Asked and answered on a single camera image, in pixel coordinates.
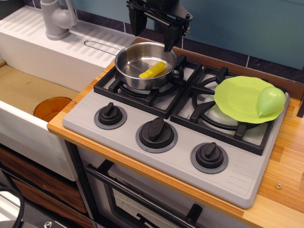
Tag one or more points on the black left burner grate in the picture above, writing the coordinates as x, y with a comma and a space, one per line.
160, 102

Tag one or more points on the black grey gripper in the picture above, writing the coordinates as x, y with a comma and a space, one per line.
170, 13

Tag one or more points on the grey toy stove top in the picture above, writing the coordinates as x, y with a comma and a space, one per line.
238, 183

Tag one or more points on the small green pear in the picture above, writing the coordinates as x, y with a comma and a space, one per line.
271, 101

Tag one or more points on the black burner grate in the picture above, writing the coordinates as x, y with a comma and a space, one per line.
198, 111
160, 102

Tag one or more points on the black right stove knob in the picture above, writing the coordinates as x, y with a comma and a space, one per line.
209, 158

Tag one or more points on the black oven door handle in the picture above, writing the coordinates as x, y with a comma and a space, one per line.
101, 174

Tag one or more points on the light green plate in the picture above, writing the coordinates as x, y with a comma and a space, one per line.
237, 97

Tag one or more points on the black right burner grate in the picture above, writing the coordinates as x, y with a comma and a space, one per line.
198, 111

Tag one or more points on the oven door with window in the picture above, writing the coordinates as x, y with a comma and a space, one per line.
134, 201

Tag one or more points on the black stove knob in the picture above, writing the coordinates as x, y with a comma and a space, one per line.
110, 117
156, 136
209, 158

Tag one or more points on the wood grain drawer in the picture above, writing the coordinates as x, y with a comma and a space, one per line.
45, 188

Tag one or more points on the stainless steel pan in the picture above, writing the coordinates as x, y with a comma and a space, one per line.
136, 59

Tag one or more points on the black braided cable foreground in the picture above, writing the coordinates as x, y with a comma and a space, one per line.
18, 222

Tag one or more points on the white toy sink unit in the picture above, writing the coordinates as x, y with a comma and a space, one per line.
34, 68

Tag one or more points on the yellow toy corn piece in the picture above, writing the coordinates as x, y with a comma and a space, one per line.
154, 70

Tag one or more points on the black middle stove knob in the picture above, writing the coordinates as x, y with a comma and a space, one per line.
156, 136

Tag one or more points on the orange translucent bowl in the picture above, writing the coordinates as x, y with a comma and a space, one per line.
49, 108

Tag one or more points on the black left stove knob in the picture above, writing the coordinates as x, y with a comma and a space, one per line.
110, 117

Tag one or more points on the grey toy faucet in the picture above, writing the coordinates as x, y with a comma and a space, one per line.
57, 21

